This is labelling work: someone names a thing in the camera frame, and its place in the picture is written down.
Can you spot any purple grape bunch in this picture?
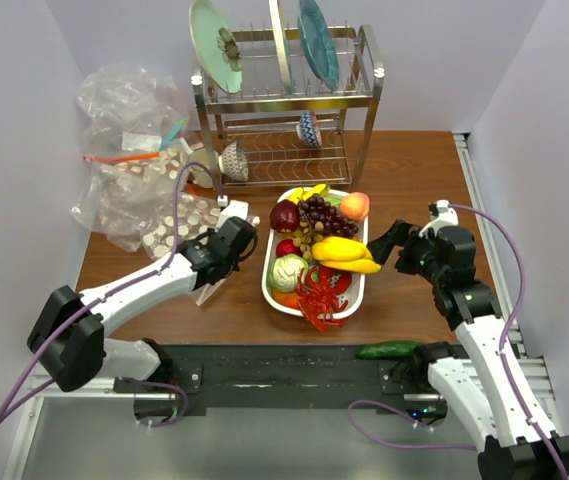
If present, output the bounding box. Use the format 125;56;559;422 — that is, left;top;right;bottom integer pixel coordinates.
298;194;359;239

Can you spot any orange peach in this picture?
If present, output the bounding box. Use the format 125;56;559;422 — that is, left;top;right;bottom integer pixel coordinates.
339;192;370;222

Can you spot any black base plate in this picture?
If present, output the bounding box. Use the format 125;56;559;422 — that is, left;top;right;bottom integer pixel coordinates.
113;344;470;417

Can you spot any mint green flower plate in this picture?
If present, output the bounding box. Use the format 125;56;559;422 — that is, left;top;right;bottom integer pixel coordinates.
189;1;243;94

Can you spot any small red strawberry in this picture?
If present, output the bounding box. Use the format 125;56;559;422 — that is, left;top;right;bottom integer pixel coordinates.
275;239;303;258

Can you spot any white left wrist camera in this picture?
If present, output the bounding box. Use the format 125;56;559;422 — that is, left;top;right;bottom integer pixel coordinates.
217;195;249;223

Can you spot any beige rimmed plate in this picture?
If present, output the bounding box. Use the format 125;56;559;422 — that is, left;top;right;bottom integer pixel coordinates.
269;0;294;94

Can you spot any orange red pepper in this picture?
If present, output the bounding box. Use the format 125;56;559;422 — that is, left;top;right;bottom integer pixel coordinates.
272;289;301;310

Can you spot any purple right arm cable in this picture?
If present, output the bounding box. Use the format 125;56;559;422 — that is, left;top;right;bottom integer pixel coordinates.
347;203;569;480

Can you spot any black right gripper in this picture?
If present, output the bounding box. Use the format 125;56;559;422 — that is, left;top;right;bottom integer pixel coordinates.
365;219;445;285

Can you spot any dark red apple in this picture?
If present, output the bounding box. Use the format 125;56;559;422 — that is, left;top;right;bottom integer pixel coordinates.
269;200;300;233

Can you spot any large yellow banana bunch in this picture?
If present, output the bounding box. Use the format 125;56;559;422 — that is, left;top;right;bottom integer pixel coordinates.
311;236;382;274

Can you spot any teal blue plate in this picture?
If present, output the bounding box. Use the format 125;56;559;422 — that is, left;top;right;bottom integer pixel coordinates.
298;0;339;92

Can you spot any clear polka dot zip bag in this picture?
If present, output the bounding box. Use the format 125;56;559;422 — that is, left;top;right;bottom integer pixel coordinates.
193;277;227;307

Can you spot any white perforated fruit tray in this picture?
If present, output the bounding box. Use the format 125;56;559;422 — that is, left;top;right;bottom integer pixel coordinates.
261;187;369;318

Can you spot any green white cabbage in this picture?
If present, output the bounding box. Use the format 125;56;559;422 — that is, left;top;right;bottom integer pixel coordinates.
267;254;309;293

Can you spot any steel dish rack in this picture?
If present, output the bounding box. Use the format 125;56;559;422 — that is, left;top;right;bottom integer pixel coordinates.
191;25;385;189

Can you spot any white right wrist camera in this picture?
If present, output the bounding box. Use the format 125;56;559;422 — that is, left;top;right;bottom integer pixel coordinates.
419;200;459;238

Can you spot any red plastic lobster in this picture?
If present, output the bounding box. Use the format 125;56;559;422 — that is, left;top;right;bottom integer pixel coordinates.
296;265;352;332

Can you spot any small yellow banana bunch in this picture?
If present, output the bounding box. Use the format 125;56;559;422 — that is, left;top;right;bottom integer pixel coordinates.
287;184;330;204

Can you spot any grey patterned bowl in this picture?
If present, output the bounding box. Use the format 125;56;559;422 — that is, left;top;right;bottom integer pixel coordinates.
218;142;249;182

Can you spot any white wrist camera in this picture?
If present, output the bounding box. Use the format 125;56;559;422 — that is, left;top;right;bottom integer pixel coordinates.
217;195;249;223
419;200;459;238

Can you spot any cream ceramic cup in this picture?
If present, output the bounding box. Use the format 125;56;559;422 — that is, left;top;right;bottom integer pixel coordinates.
188;148;213;189

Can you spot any green cucumber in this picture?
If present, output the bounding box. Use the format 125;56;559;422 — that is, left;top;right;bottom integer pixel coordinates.
357;340;421;360

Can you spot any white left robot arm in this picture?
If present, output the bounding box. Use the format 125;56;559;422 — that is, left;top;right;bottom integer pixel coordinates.
27;216;258;392

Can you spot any pile of clear plastic bags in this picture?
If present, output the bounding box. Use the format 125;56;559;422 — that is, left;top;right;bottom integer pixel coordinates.
71;64;220;260

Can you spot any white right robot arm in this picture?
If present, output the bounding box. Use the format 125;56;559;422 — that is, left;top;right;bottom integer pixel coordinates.
368;220;569;479

